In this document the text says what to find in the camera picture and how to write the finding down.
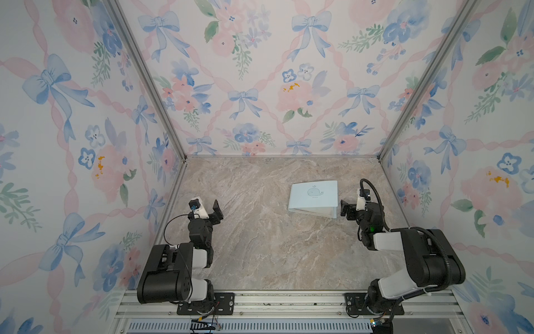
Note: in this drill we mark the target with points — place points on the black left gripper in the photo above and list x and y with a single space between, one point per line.
216 215

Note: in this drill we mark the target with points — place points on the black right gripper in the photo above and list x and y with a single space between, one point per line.
351 208

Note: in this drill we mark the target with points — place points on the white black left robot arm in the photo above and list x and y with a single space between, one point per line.
168 274

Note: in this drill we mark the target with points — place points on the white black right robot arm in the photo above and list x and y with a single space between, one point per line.
431 264

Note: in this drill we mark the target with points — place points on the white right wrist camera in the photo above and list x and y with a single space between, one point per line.
364 197

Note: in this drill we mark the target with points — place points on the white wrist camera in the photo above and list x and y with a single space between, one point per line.
364 197
197 209

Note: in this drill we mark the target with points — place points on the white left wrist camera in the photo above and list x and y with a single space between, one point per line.
197 209

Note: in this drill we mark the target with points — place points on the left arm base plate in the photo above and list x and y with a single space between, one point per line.
219 304

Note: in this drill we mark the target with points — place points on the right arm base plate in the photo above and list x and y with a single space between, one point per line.
359 303

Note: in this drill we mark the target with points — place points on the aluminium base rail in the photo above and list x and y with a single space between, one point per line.
298 311

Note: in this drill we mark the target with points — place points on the aluminium corner post left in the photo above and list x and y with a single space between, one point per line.
125 32

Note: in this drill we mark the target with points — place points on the aluminium corner post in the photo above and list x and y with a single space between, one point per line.
125 32
457 26

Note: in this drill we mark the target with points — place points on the aluminium corner post right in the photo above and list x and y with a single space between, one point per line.
457 26

